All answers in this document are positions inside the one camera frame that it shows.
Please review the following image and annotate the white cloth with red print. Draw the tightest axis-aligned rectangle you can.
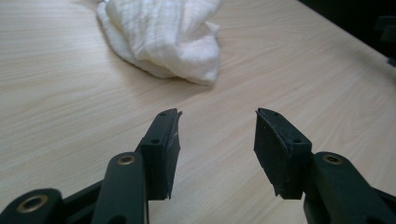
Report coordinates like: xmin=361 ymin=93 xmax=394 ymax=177
xmin=95 ymin=0 xmax=224 ymax=87

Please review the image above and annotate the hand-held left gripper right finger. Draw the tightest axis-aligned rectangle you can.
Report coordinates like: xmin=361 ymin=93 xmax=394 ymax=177
xmin=253 ymin=107 xmax=313 ymax=201

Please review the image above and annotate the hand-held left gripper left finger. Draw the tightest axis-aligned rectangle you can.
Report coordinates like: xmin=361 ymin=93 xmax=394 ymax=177
xmin=135 ymin=107 xmax=183 ymax=201

